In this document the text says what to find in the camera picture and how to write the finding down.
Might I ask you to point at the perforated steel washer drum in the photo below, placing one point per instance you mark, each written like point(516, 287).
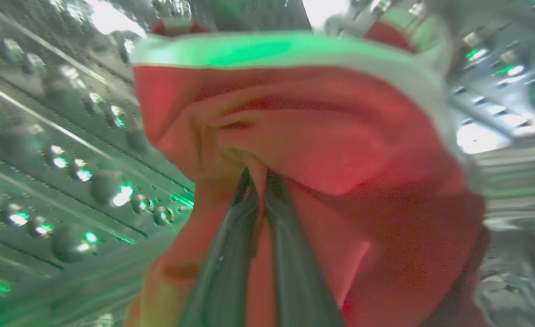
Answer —
point(45, 136)

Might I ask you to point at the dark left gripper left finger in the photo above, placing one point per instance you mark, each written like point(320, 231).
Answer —
point(226, 272)

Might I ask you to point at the red garment with white trim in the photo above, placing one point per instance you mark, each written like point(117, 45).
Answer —
point(340, 150)

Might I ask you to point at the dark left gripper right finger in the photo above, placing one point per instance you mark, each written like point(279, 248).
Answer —
point(294, 281)

